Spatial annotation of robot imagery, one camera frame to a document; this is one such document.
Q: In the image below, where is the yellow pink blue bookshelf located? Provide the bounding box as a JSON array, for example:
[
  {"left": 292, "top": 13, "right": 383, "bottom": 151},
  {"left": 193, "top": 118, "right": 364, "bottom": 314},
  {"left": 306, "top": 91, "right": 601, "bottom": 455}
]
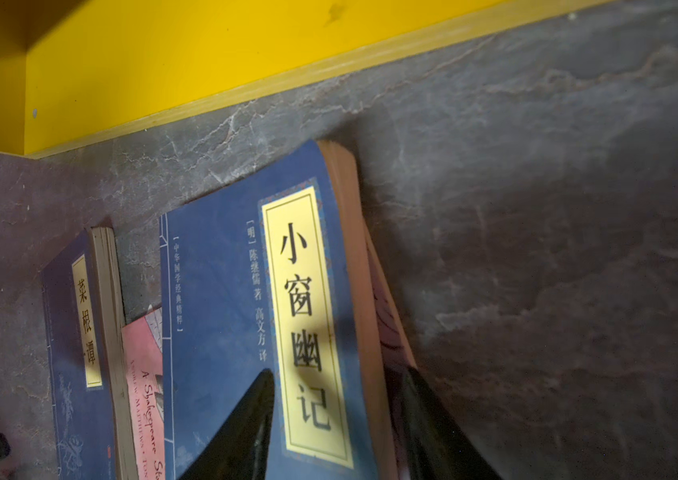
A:
[{"left": 0, "top": 1, "right": 585, "bottom": 158}]

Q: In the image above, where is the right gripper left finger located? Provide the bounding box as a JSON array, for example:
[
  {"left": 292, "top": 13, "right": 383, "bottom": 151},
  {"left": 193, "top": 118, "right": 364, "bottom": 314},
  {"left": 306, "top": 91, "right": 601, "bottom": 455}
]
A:
[{"left": 181, "top": 369, "right": 275, "bottom": 480}]

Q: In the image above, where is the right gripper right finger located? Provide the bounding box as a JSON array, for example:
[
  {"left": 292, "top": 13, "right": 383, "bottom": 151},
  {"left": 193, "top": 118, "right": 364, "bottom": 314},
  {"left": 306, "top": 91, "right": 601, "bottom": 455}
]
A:
[{"left": 402, "top": 367, "right": 500, "bottom": 480}]

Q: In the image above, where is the red pink picture book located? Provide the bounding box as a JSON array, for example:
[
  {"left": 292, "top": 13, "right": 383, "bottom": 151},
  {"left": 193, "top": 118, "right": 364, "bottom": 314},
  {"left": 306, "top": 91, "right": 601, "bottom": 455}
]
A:
[{"left": 122, "top": 236, "right": 416, "bottom": 479}]

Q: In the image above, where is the blue book yellow label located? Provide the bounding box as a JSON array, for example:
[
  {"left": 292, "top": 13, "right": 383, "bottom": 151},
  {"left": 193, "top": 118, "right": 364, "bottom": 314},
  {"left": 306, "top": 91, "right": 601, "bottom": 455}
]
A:
[{"left": 160, "top": 141, "right": 397, "bottom": 479}]

